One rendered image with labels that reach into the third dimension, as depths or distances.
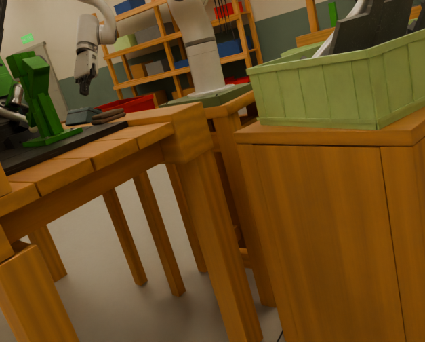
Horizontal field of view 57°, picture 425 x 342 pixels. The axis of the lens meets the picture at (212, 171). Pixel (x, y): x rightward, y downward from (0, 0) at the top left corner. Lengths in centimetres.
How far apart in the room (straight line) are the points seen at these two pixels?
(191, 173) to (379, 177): 55
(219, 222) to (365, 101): 61
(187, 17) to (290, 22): 526
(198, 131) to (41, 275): 58
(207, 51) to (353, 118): 73
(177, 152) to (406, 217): 61
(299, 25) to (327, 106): 570
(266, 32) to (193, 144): 576
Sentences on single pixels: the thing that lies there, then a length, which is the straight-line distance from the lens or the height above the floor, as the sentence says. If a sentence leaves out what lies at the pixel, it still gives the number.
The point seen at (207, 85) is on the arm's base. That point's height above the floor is 92.
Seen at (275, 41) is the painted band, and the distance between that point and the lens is 680.
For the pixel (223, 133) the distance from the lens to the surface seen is 139.
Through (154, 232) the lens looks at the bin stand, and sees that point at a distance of 178.
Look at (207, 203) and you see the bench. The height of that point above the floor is 60.
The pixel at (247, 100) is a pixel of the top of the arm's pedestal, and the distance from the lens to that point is 147.
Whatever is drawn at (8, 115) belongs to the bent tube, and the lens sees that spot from 147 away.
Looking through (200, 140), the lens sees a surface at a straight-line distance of 118.
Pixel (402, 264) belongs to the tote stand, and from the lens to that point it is 104.
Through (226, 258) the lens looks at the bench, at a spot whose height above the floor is 39.
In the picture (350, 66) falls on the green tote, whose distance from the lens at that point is 90.
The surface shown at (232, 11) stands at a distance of 646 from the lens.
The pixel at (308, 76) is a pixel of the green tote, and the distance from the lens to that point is 99.
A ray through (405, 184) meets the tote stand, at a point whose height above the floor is 67.
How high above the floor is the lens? 104
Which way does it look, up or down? 17 degrees down
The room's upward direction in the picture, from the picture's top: 15 degrees counter-clockwise
